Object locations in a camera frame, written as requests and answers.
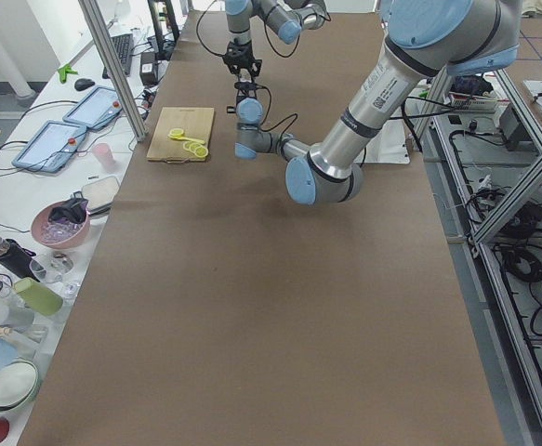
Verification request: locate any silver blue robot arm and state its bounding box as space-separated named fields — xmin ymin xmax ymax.
xmin=234 ymin=0 xmax=522 ymax=205
xmin=221 ymin=0 xmax=331 ymax=80

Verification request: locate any pink bowl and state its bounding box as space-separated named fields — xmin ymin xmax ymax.
xmin=31 ymin=202 xmax=90 ymax=250

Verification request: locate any white green rimmed bowl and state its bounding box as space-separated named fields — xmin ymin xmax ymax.
xmin=0 ymin=361 xmax=41 ymax=412

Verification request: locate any aluminium frame post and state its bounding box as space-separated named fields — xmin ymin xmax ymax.
xmin=78 ymin=0 xmax=147 ymax=142

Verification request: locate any teach pendant tablet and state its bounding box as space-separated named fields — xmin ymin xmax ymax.
xmin=62 ymin=86 xmax=122 ymax=130
xmin=12 ymin=121 xmax=87 ymax=174

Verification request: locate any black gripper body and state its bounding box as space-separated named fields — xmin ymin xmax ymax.
xmin=221 ymin=42 xmax=262 ymax=80
xmin=226 ymin=80 xmax=266 ymax=114

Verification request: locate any black water bottle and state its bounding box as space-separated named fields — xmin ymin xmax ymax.
xmin=0 ymin=237 xmax=38 ymax=281

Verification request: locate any green plastic clamp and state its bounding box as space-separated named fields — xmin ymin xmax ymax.
xmin=57 ymin=63 xmax=78 ymax=84

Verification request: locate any lemon slice in row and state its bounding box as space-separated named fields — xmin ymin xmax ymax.
xmin=187 ymin=143 xmax=202 ymax=153
xmin=183 ymin=141 xmax=197 ymax=151

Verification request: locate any bamboo cutting board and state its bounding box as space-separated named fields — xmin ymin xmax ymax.
xmin=146 ymin=107 xmax=215 ymax=164

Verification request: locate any pink plastic cup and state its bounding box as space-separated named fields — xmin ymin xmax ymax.
xmin=91 ymin=143 xmax=116 ymax=170

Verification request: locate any near teach pendant tablet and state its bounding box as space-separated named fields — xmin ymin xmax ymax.
xmin=12 ymin=121 xmax=87 ymax=174

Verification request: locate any white rectangular dish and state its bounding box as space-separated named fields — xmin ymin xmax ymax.
xmin=81 ymin=176 xmax=120 ymax=216

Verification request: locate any lemon slice on spoon bowl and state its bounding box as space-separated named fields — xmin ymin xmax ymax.
xmin=168 ymin=127 xmax=184 ymax=140

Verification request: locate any yellow plastic spoon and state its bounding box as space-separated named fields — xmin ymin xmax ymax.
xmin=180 ymin=135 xmax=205 ymax=144

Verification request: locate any computer mouse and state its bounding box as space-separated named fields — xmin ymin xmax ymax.
xmin=73 ymin=78 xmax=95 ymax=92

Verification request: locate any black keyboard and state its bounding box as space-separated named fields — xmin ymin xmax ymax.
xmin=111 ymin=33 xmax=134 ymax=76

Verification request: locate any green plastic cup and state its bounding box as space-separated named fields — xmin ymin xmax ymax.
xmin=13 ymin=277 xmax=63 ymax=316

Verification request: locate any far teach pendant tablet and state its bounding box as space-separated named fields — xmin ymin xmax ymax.
xmin=62 ymin=86 xmax=122 ymax=130

